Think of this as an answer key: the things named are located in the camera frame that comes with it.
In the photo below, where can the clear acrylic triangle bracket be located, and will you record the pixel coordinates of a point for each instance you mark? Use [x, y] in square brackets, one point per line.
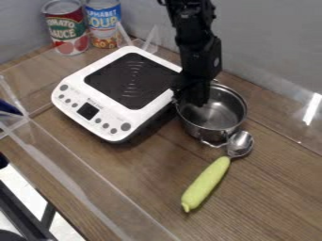
[148, 45]

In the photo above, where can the clear acrylic front panel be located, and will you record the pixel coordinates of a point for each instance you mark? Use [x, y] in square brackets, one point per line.
[100, 198]

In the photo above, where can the spoon with green handle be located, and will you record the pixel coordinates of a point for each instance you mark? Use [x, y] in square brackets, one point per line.
[238, 147]

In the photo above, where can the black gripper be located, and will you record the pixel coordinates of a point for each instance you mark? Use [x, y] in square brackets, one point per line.
[200, 57]

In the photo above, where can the tomato sauce can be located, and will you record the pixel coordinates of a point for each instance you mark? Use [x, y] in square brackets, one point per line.
[65, 22]

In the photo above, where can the silver metal pot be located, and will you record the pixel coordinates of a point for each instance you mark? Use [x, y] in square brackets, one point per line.
[218, 119]

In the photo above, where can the alphabet soup can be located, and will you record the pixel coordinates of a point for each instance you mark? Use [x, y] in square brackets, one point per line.
[103, 16]

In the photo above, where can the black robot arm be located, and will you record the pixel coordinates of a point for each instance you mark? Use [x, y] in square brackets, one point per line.
[191, 17]

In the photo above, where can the white and black stove top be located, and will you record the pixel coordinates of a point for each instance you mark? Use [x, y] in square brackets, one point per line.
[116, 94]

